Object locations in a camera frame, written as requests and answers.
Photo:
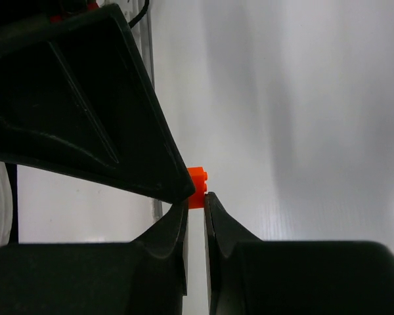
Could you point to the small orange lego brick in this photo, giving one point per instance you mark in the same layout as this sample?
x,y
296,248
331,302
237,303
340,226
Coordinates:
x,y
199,177

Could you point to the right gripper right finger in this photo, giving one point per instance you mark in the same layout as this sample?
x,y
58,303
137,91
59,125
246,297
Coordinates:
x,y
247,275

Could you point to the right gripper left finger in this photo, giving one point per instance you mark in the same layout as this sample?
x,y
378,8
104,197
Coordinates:
x,y
143,276

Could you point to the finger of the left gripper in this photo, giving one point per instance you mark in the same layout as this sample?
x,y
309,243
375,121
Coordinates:
x,y
76,99

